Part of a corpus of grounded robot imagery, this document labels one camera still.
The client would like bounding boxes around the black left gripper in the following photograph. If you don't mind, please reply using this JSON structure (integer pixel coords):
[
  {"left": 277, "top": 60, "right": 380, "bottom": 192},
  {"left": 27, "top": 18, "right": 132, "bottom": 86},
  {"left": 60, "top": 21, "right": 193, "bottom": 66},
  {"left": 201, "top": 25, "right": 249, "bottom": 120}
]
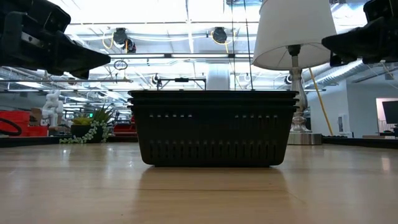
[{"left": 0, "top": 11, "right": 112, "bottom": 80}]

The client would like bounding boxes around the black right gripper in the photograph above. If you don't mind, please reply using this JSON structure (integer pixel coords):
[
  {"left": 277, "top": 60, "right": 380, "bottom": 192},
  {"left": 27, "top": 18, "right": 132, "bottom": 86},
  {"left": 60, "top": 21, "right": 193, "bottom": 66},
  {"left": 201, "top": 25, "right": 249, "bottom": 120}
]
[{"left": 322, "top": 16, "right": 398, "bottom": 68}]

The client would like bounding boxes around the white figurine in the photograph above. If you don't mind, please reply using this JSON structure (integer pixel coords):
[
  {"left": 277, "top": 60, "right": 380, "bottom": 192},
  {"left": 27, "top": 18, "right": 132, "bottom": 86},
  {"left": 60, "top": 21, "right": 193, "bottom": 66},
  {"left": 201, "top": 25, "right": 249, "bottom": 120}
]
[{"left": 42, "top": 89, "right": 65, "bottom": 128}]

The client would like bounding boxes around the white shade table lamp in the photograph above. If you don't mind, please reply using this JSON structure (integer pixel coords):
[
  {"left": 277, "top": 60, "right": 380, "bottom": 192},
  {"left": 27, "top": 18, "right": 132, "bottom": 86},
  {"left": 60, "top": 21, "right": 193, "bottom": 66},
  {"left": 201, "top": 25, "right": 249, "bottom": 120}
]
[{"left": 252, "top": 0, "right": 338, "bottom": 146}]

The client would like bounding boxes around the potted succulent plant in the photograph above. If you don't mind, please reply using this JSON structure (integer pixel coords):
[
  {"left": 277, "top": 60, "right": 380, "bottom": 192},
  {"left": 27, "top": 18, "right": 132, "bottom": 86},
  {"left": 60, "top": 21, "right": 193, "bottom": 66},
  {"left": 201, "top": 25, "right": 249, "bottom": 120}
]
[{"left": 58, "top": 105, "right": 115, "bottom": 145}]

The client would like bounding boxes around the brown cardboard box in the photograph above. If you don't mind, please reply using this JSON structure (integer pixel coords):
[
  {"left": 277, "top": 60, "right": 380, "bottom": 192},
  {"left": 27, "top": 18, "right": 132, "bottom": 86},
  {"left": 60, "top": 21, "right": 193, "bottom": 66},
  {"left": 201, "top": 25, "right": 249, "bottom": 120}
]
[{"left": 29, "top": 107, "right": 44, "bottom": 126}]

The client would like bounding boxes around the white floor appliance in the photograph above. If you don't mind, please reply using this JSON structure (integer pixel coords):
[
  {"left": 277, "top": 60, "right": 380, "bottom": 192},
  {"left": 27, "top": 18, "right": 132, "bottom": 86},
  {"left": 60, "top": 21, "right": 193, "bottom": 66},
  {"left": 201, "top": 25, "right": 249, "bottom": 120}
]
[{"left": 338, "top": 113, "right": 354, "bottom": 138}]

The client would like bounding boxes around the black monitor screen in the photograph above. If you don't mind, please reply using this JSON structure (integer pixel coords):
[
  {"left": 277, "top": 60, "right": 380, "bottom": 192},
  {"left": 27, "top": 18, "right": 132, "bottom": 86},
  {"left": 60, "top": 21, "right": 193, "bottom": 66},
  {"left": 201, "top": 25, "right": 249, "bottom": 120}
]
[{"left": 381, "top": 100, "right": 398, "bottom": 125}]

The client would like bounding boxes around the red plastic box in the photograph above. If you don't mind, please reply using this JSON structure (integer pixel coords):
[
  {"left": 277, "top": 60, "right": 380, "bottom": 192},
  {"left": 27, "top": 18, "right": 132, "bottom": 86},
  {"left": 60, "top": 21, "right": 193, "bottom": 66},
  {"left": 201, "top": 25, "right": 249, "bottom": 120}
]
[{"left": 0, "top": 110, "right": 49, "bottom": 138}]

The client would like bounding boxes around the black background bench edge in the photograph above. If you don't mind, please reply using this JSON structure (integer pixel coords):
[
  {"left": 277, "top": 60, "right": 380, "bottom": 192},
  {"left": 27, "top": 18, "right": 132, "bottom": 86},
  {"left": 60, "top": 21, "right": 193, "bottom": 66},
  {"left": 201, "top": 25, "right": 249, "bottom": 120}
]
[
  {"left": 322, "top": 136, "right": 398, "bottom": 149},
  {"left": 0, "top": 135, "right": 140, "bottom": 148}
]

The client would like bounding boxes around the silver ventilation duct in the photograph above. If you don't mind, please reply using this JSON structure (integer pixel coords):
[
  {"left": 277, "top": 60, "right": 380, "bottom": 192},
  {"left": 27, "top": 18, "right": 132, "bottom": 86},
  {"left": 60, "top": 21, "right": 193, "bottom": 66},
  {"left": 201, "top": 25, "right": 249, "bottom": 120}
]
[{"left": 306, "top": 60, "right": 366, "bottom": 90}]

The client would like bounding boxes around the black hanging cable loop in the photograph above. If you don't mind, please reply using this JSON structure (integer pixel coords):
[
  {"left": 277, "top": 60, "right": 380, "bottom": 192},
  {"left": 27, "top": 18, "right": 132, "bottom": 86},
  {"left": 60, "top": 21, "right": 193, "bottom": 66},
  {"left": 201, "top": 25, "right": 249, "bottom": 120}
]
[{"left": 113, "top": 59, "right": 129, "bottom": 72}]

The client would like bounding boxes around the yellow hanging cable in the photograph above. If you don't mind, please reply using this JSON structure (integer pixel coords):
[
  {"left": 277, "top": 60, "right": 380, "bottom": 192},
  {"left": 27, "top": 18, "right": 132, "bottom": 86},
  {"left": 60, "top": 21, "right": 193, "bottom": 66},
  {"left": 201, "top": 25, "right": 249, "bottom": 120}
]
[{"left": 308, "top": 67, "right": 335, "bottom": 137}]

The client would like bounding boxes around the black ceiling cord reel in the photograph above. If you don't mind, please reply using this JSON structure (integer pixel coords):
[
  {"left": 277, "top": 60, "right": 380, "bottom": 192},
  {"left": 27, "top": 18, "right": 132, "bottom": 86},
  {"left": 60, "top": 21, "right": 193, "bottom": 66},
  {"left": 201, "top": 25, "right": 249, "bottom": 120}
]
[
  {"left": 124, "top": 37, "right": 137, "bottom": 54},
  {"left": 212, "top": 26, "right": 228, "bottom": 45},
  {"left": 112, "top": 27, "right": 129, "bottom": 48}
]

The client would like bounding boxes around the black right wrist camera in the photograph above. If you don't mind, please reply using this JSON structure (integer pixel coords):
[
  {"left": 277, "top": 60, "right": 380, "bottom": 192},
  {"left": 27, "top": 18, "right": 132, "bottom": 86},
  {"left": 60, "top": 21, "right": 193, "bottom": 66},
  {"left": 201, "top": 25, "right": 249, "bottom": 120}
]
[{"left": 363, "top": 0, "right": 398, "bottom": 22}]

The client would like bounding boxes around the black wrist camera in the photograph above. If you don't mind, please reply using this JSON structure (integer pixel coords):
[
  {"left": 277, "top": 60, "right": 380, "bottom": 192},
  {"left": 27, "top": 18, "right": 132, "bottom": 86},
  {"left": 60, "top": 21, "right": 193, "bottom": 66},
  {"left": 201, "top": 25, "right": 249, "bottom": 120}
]
[
  {"left": 363, "top": 0, "right": 398, "bottom": 22},
  {"left": 9, "top": 0, "right": 72, "bottom": 34}
]

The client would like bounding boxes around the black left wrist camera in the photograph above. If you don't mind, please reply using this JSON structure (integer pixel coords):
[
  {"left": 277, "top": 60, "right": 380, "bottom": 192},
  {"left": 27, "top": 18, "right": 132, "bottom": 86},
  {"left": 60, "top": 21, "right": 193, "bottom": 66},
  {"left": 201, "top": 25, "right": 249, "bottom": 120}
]
[{"left": 9, "top": 0, "right": 72, "bottom": 34}]

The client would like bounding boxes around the black hose loop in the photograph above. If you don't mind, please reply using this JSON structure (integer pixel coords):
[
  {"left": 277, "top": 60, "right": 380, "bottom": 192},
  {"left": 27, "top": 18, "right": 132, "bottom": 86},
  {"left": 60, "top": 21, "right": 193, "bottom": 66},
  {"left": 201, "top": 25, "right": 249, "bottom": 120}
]
[{"left": 0, "top": 117, "right": 23, "bottom": 137}]

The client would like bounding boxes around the thin black hanging cable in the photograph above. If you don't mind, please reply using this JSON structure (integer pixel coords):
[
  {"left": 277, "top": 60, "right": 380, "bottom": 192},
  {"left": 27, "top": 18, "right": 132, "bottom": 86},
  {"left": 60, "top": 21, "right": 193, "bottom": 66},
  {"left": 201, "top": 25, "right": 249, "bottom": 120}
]
[
  {"left": 230, "top": 0, "right": 236, "bottom": 91},
  {"left": 243, "top": 0, "right": 255, "bottom": 91}
]

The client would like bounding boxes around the black metal frame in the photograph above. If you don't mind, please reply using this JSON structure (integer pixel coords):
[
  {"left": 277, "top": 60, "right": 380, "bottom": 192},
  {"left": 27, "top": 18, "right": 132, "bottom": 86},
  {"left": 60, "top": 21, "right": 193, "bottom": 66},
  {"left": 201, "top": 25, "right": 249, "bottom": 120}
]
[{"left": 156, "top": 77, "right": 208, "bottom": 91}]

